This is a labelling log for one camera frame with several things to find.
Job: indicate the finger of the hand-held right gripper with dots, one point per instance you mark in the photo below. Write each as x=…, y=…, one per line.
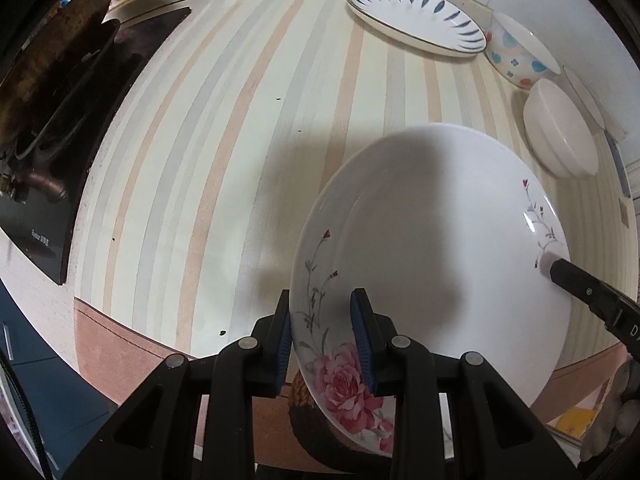
x=575, y=280

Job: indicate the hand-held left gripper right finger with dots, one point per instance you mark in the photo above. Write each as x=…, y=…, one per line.
x=361, y=340

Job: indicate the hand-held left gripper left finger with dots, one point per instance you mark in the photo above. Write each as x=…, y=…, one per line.
x=284, y=345

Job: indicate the white plate with pink rose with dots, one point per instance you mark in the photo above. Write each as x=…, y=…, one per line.
x=440, y=240

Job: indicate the plain white bowl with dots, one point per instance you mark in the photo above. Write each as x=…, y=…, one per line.
x=560, y=130

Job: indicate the white bowl with blue hearts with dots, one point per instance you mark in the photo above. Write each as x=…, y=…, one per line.
x=520, y=55

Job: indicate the white plate with blue leaves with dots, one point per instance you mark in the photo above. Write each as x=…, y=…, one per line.
x=410, y=10

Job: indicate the person's right hand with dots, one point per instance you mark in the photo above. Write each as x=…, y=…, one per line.
x=617, y=405

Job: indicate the yellow packet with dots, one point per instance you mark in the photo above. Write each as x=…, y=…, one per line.
x=575, y=422

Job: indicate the dark blue phone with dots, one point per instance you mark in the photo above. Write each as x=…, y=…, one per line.
x=619, y=162

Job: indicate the small white dish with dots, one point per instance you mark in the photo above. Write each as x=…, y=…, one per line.
x=585, y=97

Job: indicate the striped table mat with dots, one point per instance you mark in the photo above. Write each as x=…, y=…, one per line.
x=210, y=135

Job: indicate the dark blue cabinet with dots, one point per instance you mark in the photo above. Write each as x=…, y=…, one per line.
x=45, y=390

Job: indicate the black glass gas stove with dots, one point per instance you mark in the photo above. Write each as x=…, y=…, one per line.
x=65, y=170

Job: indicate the dark wok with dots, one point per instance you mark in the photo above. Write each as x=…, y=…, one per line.
x=55, y=50

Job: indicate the white wall socket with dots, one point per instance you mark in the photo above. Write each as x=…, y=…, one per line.
x=625, y=214

